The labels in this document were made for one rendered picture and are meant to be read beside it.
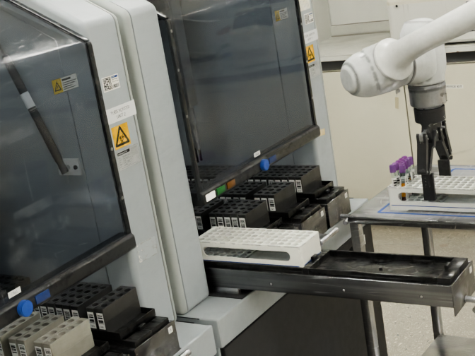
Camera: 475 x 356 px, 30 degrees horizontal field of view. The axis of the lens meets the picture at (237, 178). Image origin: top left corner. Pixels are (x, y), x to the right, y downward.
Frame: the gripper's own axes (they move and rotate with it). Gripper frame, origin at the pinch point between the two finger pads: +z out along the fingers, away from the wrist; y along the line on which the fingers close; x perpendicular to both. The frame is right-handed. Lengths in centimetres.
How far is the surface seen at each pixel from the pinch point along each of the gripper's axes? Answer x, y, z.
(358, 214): 18.5, -9.0, 5.5
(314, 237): 16.0, -35.4, 1.4
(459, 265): -18.0, -34.9, 5.7
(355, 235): 19.2, -10.7, 10.7
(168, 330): 30, -74, 8
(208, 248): 45, -39, 5
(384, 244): 102, 164, 88
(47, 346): 38, -99, 0
